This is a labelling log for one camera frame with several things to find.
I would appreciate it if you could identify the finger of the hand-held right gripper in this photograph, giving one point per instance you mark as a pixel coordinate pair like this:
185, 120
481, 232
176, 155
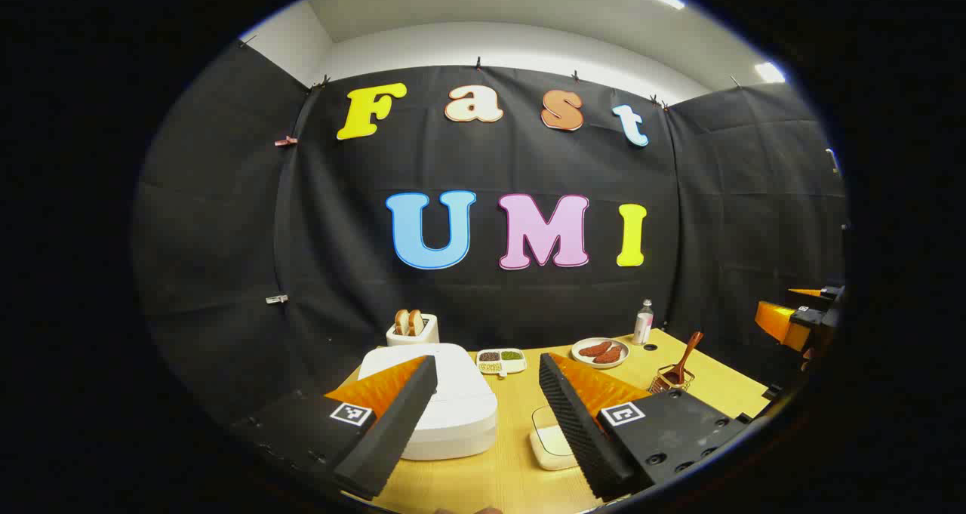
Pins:
781, 324
806, 293

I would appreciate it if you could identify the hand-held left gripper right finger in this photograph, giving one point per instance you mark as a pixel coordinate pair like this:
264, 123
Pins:
585, 431

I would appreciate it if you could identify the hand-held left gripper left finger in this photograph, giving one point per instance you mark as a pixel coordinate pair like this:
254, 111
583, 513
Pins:
392, 431

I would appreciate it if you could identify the white rice cooker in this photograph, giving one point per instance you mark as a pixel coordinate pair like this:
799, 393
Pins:
460, 401

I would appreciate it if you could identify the brown wooden spoon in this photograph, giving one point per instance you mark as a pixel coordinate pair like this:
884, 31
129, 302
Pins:
685, 354

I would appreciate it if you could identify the clear glass dish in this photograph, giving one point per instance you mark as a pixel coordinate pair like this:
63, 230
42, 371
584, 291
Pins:
539, 457

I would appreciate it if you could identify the round white plate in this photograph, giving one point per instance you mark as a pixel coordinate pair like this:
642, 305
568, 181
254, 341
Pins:
582, 359

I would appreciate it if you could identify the red meat piece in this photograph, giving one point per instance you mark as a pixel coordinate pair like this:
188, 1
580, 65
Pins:
608, 355
595, 349

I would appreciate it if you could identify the white toaster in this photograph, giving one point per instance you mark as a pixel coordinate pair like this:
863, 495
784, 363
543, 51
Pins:
423, 334

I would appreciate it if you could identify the white divided grain dish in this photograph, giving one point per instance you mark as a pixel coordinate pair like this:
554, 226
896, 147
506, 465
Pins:
501, 361

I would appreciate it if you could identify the toast bread slice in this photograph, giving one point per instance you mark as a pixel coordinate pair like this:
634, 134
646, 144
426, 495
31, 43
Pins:
416, 321
401, 322

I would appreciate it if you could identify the clear bottle with pink label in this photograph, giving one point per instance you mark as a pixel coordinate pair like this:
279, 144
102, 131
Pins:
643, 325

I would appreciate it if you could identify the red cloth clip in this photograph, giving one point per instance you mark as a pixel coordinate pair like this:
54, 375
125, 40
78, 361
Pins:
286, 141

